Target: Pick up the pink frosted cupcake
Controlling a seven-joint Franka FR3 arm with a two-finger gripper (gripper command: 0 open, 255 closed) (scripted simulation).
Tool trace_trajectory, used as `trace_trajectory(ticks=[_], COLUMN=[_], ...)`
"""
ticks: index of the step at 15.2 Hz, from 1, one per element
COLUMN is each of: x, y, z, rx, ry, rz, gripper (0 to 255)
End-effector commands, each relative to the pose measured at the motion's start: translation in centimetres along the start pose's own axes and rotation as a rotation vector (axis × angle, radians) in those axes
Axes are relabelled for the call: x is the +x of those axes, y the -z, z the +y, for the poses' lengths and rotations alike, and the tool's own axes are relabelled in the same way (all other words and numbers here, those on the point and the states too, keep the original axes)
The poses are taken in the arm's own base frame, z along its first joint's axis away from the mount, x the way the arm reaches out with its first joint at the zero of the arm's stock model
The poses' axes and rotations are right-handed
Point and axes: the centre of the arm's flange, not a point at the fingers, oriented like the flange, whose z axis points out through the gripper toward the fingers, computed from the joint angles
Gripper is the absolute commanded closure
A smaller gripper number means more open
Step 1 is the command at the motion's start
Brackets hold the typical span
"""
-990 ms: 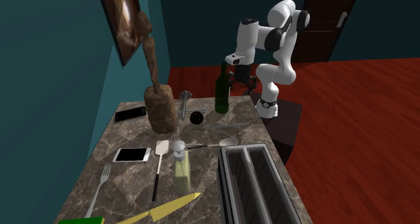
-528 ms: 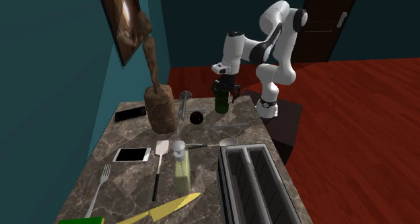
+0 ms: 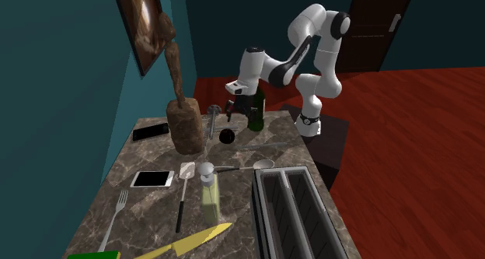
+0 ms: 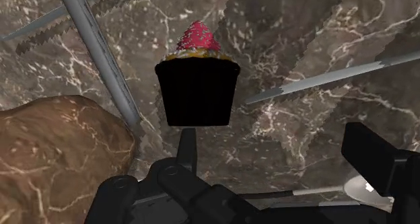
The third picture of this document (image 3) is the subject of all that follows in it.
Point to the green and yellow sponge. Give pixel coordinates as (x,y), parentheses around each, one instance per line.
(94,255)

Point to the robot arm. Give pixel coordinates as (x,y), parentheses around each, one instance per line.
(322,65)

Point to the white phone with black screen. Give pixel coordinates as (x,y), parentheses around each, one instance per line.
(152,179)

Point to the framed brown wall picture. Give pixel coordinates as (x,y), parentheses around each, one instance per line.
(139,23)

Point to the yellow knife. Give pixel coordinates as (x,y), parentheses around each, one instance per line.
(189,242)

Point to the grey toaster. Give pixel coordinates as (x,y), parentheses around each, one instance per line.
(295,216)

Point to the silver spoon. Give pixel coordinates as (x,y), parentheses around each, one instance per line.
(250,166)

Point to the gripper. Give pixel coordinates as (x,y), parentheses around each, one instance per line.
(243,103)

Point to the dark green glass bottle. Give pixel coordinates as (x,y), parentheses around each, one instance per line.
(258,116)

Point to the yellow soap dispenser bottle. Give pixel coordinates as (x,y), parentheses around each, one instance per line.
(210,203)

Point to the brown wooden figure sculpture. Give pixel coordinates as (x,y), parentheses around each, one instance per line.
(184,118)

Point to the black ball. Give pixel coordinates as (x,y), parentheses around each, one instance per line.
(226,136)

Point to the dark brown door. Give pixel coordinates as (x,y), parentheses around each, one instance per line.
(373,27)

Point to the silver fork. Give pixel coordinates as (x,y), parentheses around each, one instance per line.
(113,220)

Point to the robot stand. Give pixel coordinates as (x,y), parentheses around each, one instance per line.
(329,140)

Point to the grey metal pestle tool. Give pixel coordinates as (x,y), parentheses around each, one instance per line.
(213,120)

